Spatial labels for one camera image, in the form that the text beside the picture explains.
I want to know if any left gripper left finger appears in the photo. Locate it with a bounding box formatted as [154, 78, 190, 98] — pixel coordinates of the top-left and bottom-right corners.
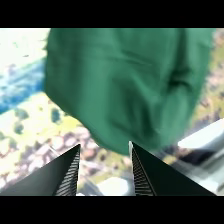
[0, 143, 82, 197]

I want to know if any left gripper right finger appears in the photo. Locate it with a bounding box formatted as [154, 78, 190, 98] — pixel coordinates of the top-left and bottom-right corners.
[128, 140, 216, 197]

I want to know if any green garment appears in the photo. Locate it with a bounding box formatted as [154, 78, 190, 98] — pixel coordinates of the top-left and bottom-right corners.
[43, 27, 216, 156]

